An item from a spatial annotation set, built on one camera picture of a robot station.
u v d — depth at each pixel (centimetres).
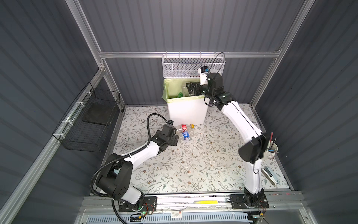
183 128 99
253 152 50
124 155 48
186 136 96
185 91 85
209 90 63
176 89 102
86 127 73
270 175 80
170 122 79
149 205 72
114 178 43
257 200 62
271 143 85
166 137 68
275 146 84
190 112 93
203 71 68
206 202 74
